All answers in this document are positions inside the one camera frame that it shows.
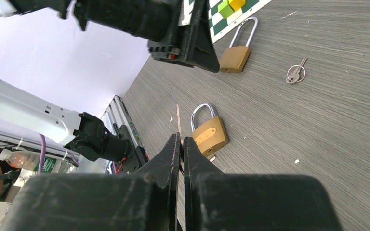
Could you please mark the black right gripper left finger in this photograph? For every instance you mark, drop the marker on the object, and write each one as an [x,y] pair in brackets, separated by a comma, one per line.
[145,200]

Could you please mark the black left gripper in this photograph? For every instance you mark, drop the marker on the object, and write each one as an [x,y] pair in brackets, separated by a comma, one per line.
[187,45]

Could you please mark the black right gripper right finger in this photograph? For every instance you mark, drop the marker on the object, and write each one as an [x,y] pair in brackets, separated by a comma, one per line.
[216,201]

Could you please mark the silver key bunch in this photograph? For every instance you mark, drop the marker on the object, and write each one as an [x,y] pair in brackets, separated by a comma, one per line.
[213,157]

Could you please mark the brass padlock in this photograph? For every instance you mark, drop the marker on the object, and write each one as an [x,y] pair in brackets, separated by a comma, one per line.
[234,58]
[210,136]

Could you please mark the green white chessboard mat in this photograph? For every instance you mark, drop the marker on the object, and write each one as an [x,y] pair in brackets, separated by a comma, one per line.
[220,26]

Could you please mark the green block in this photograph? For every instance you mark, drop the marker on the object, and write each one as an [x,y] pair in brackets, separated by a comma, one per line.
[224,9]

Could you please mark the yellow block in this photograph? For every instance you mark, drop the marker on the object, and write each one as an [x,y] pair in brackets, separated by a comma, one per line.
[236,4]

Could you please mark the clear plastic water bottle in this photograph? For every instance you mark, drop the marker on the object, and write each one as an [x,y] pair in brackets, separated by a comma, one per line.
[30,161]

